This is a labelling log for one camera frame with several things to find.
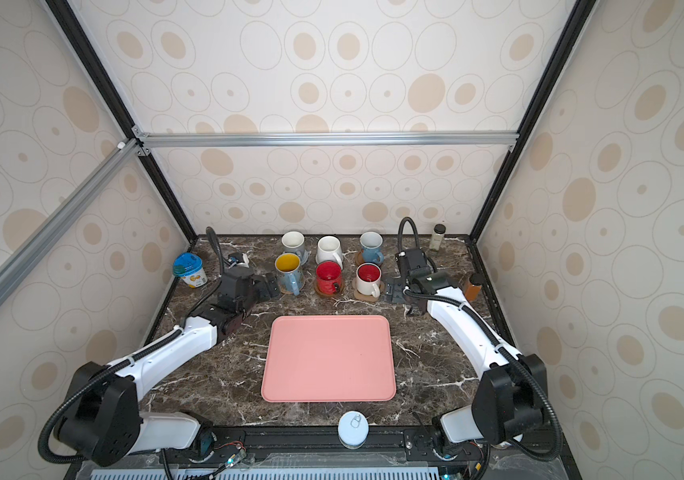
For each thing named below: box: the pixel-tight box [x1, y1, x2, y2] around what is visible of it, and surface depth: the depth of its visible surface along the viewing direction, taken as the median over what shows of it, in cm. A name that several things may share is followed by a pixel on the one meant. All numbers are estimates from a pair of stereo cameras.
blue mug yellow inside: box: [274, 252, 304, 296], surface depth 98 cm
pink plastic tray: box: [261, 315, 397, 403], surface depth 89 cm
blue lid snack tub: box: [172, 252, 208, 289], surface depth 102 cm
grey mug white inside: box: [282, 230, 311, 266], surface depth 108 cm
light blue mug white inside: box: [359, 231, 385, 264], surface depth 107 cm
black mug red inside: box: [315, 260, 343, 296], surface depth 103 cm
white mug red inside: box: [356, 262, 382, 298], surface depth 102 cm
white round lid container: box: [338, 410, 369, 450], surface depth 73 cm
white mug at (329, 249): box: [315, 235, 343, 269], surface depth 108 cm
